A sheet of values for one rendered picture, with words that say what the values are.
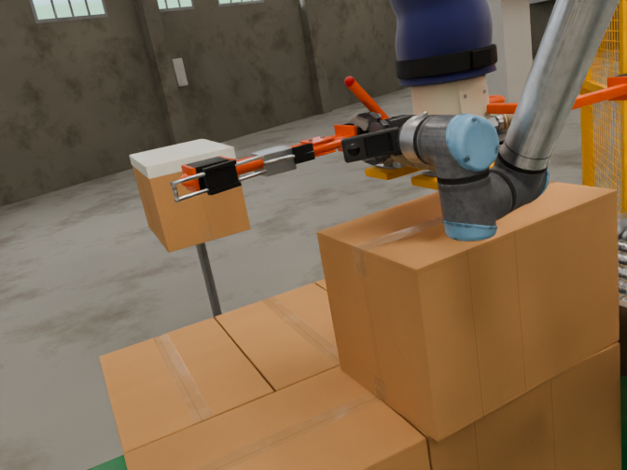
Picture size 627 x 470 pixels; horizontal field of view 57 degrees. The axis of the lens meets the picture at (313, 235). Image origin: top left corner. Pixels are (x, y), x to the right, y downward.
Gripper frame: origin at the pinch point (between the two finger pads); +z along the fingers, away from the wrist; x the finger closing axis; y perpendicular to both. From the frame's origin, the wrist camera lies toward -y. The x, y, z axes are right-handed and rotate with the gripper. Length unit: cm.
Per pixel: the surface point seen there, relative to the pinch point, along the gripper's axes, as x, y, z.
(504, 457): -79, 16, -20
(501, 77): -6, 135, 91
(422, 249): -23.8, 3.5, -15.1
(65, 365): -116, -74, 213
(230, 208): -42, 16, 146
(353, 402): -64, -10, 3
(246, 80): -5, 378, 1012
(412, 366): -47, -4, -17
